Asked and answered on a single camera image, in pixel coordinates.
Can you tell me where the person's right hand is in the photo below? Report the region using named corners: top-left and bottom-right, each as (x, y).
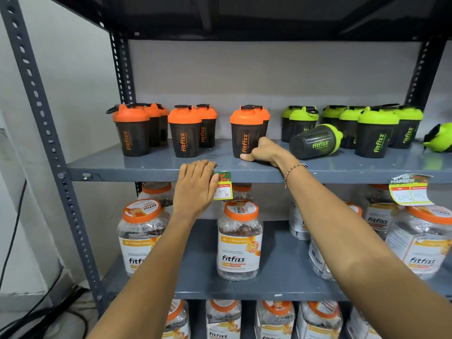
top-left (240, 136), bottom-right (299, 170)

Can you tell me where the person's left hand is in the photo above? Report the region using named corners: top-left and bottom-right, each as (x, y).
top-left (172, 159), bottom-right (220, 222)

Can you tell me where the green yellow price tag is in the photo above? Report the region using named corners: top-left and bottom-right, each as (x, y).
top-left (213, 171), bottom-right (234, 201)
top-left (388, 174), bottom-right (434, 207)

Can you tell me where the orange-lid shaker bottle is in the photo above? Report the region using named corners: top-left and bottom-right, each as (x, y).
top-left (230, 105), bottom-right (266, 159)

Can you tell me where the person's right forearm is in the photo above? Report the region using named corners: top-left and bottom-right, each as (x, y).
top-left (282, 161), bottom-right (452, 339)

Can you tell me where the person's left forearm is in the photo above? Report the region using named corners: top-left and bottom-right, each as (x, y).
top-left (86, 211), bottom-right (200, 339)

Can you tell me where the grey metal shelving rack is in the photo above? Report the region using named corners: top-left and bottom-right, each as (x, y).
top-left (0, 0), bottom-right (452, 339)

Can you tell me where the row of orange-lid shakers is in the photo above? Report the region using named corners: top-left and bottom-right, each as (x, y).
top-left (105, 103), bottom-right (271, 159)

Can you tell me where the row of orange-lid clear jars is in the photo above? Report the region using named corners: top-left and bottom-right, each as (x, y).
top-left (162, 299), bottom-right (384, 339)
top-left (117, 182), bottom-right (452, 282)

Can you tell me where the row of green-lid shakers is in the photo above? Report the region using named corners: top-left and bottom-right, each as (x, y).
top-left (281, 104), bottom-right (452, 161)

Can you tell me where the beaded bracelet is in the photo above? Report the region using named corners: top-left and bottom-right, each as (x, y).
top-left (283, 162), bottom-right (309, 190)

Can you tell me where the thin black cable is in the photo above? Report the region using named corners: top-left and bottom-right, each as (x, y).
top-left (0, 179), bottom-right (28, 291)

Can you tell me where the bundle of black cables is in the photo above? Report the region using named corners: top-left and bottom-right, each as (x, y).
top-left (0, 265), bottom-right (89, 339)

